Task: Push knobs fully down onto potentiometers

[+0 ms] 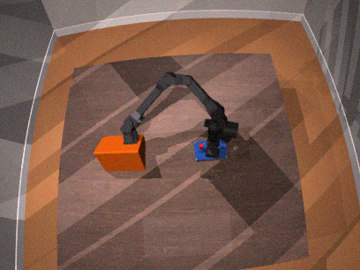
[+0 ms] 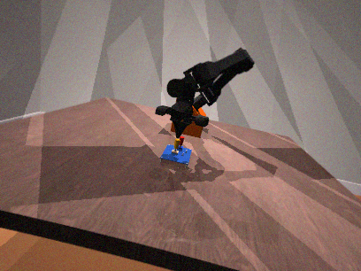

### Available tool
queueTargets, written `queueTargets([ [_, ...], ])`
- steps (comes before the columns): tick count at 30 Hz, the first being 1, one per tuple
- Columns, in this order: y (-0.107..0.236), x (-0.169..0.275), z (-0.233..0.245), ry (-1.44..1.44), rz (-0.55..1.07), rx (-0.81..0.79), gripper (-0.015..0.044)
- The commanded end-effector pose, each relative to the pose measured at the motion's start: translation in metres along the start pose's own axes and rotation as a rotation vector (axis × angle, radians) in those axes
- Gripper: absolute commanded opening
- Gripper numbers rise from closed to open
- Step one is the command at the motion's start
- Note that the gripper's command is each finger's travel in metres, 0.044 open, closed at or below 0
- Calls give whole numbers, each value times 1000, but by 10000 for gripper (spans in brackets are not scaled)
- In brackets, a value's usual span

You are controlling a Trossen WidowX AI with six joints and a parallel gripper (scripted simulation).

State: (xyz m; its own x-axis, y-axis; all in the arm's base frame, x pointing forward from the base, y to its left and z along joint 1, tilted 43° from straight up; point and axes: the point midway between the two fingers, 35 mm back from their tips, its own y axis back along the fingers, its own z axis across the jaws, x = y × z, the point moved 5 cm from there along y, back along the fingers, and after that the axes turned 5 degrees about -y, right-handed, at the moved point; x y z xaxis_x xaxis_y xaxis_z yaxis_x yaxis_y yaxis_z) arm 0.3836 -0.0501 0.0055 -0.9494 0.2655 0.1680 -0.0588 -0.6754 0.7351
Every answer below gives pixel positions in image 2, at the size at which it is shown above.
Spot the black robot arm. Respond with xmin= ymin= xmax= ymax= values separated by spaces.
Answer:
xmin=166 ymin=47 xmax=255 ymax=120

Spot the blue circuit board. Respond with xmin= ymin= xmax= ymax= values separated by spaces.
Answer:
xmin=160 ymin=136 xmax=192 ymax=168

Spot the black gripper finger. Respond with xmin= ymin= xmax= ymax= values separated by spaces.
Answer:
xmin=170 ymin=119 xmax=181 ymax=138
xmin=178 ymin=121 xmax=193 ymax=139

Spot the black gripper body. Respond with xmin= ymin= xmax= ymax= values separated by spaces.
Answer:
xmin=155 ymin=97 xmax=209 ymax=127

